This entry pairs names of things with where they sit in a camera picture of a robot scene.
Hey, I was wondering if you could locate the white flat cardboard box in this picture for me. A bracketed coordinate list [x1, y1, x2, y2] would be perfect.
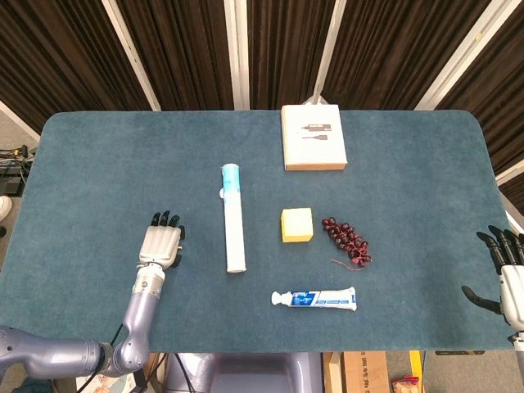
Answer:
[280, 104, 349, 172]

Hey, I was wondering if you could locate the brown cardboard carton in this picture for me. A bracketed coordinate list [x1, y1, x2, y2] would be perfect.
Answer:
[323, 350, 390, 393]

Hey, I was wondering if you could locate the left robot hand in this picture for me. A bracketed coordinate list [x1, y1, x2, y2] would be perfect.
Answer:
[138, 210, 186, 270]

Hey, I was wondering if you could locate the dark red grape bunch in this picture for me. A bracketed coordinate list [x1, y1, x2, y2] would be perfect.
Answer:
[321, 217, 373, 272]

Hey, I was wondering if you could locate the white roll with blue cap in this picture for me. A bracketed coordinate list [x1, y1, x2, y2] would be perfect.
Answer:
[219, 163, 249, 274]

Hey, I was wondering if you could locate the white frame post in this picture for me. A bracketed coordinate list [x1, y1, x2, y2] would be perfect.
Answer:
[305, 0, 348, 106]
[224, 0, 251, 111]
[413, 0, 513, 111]
[101, 0, 161, 112]

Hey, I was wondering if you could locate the dark brown pleated curtain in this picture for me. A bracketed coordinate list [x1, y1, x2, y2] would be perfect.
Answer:
[0, 0, 524, 206]

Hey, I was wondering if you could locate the black cable bundle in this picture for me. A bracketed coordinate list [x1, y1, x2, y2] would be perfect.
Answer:
[0, 145, 36, 196]

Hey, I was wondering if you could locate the yellow foam cube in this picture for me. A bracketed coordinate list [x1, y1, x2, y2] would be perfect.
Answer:
[280, 207, 315, 244]

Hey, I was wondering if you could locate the grey robot torso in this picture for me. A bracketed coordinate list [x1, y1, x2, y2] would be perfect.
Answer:
[163, 351, 324, 393]

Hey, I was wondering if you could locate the teal felt table cover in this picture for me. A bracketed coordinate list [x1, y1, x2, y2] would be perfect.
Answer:
[0, 109, 515, 354]

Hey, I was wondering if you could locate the white and blue toothpaste tube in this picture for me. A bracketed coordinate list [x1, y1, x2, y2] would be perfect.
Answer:
[270, 287, 358, 312]

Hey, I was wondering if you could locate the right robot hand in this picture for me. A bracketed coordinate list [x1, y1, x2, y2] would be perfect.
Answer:
[461, 224, 524, 328]

